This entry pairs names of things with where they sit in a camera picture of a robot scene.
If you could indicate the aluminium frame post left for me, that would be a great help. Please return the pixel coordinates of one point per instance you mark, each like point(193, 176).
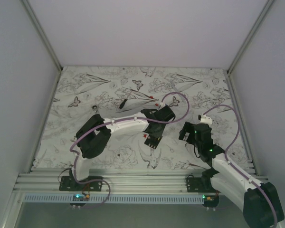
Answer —
point(37, 26)

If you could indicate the left controller board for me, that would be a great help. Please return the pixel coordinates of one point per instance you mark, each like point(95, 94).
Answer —
point(79, 200)

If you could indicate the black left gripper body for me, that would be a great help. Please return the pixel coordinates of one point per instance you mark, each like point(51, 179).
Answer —
point(159, 132)

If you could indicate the black mounting plate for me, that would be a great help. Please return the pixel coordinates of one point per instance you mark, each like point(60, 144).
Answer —
point(199, 184)
point(68, 183)

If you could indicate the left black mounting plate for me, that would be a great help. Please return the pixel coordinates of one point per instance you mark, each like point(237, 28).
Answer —
point(68, 183)

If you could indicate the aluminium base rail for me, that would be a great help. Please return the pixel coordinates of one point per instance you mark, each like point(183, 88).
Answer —
point(123, 181)

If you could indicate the black fuse box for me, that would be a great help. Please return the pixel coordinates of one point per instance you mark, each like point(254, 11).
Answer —
point(152, 141)

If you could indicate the white slotted cable duct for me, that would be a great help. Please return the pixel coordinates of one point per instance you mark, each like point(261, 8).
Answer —
point(118, 198)

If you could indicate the right controller board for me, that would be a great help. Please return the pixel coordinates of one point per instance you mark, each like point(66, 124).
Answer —
point(210, 202)

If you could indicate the silver ratchet wrench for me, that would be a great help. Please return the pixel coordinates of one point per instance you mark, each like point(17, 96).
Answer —
point(95, 108)

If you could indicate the controller board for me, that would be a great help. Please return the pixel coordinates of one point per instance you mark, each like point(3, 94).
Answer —
point(79, 200)
point(210, 202)

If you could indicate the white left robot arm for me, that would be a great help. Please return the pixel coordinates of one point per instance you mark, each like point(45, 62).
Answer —
point(95, 134)

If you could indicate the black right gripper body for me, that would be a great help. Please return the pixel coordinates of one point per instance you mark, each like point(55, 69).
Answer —
point(189, 128)

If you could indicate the aluminium frame post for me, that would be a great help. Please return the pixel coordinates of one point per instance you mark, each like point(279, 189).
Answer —
point(256, 26)
point(37, 26)

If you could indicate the aluminium frame post right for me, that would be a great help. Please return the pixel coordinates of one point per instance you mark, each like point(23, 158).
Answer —
point(256, 26)

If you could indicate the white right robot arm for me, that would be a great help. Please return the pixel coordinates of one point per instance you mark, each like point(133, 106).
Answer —
point(258, 201)

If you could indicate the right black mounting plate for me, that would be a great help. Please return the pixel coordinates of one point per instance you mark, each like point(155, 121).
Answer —
point(199, 184)

